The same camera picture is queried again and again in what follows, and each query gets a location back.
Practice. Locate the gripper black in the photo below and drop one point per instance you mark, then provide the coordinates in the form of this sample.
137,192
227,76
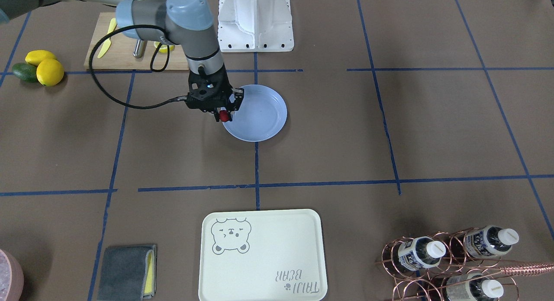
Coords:
236,97

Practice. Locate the red strawberry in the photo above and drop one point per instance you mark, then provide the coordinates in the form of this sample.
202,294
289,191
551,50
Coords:
223,115

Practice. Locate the blue plate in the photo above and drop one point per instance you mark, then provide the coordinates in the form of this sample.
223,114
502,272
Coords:
262,115

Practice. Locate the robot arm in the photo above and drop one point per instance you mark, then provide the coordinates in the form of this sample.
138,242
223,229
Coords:
188,23

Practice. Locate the lemon half slice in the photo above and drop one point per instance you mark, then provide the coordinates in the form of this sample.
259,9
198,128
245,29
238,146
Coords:
162,48

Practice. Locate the steel cylinder with black cap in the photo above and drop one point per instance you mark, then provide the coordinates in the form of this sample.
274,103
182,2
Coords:
139,49

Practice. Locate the wooden cutting board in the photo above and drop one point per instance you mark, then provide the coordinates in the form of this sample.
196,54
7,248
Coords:
120,54

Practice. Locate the yellow plastic knife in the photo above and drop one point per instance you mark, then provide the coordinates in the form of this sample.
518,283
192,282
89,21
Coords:
107,43

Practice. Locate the cream bear tray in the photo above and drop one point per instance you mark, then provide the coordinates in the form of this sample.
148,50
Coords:
272,255

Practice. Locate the round yellow lemon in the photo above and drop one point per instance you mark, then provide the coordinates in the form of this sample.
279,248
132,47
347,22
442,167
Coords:
50,72

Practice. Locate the grey folded cloth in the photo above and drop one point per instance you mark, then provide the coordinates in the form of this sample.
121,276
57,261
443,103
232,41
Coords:
128,273

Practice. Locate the oblong yellow lemon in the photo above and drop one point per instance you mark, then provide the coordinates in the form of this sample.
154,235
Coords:
37,56

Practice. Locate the green lime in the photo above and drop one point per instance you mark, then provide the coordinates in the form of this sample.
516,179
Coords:
25,72

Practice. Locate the tea bottle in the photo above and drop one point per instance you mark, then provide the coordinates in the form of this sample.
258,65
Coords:
490,241
419,253
473,287

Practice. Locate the pink bowl of ice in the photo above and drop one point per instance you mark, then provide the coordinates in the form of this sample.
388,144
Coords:
12,278

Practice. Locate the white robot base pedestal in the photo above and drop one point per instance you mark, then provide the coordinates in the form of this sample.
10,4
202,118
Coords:
255,25

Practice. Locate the copper wire bottle rack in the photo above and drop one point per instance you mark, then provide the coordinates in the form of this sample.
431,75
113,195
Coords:
429,284

